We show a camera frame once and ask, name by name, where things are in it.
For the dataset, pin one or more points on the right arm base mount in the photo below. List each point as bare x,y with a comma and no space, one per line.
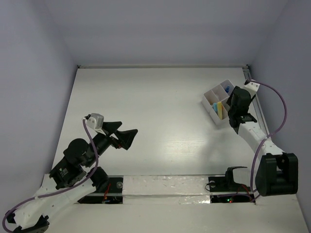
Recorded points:
223,188

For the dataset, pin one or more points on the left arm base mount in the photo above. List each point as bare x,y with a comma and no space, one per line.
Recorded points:
112,194

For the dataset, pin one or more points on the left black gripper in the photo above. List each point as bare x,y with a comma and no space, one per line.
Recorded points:
126,137

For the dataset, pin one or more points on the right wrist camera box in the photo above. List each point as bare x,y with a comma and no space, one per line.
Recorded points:
252,87

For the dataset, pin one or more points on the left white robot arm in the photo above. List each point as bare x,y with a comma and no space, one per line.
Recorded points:
75,176

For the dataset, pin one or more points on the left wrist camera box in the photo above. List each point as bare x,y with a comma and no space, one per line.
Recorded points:
95,121

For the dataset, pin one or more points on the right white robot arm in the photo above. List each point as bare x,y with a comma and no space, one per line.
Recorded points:
273,171

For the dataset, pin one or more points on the yellow highlighter pen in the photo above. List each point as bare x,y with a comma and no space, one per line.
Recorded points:
220,110

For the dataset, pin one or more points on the small blue-capped bottle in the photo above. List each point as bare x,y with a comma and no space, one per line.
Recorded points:
227,89

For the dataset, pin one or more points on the white four-compartment organizer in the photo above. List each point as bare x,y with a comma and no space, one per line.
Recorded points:
215,101

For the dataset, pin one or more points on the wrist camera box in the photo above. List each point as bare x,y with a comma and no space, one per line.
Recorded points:
252,87
95,121

